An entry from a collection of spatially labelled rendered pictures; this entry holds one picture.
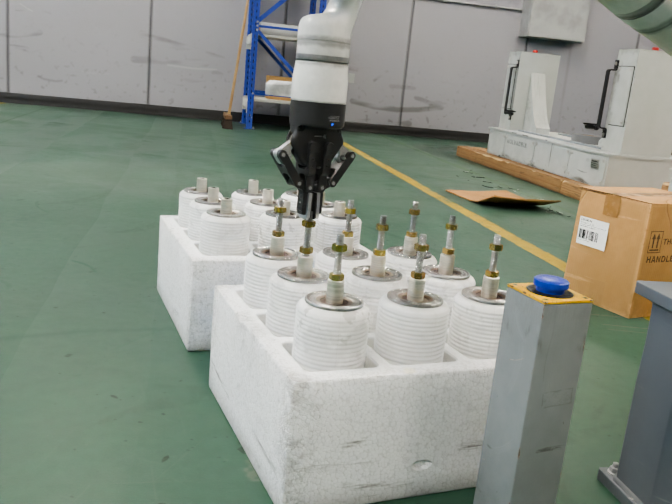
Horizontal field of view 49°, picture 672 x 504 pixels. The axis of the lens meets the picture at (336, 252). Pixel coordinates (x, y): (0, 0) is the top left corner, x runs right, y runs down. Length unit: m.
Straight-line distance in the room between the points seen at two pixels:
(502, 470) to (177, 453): 0.45
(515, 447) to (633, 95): 3.33
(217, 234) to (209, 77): 5.71
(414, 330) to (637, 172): 3.30
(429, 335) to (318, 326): 0.15
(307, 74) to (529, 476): 0.57
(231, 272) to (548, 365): 0.70
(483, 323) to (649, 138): 3.24
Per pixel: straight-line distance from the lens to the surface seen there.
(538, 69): 5.41
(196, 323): 1.41
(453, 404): 0.99
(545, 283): 0.86
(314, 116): 0.97
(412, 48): 7.37
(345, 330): 0.91
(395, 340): 0.97
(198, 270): 1.38
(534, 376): 0.87
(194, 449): 1.10
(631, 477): 1.13
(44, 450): 1.11
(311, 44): 0.98
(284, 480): 0.94
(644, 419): 1.09
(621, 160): 4.12
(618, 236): 2.03
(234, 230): 1.40
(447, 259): 1.14
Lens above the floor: 0.53
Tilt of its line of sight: 14 degrees down
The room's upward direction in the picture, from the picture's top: 6 degrees clockwise
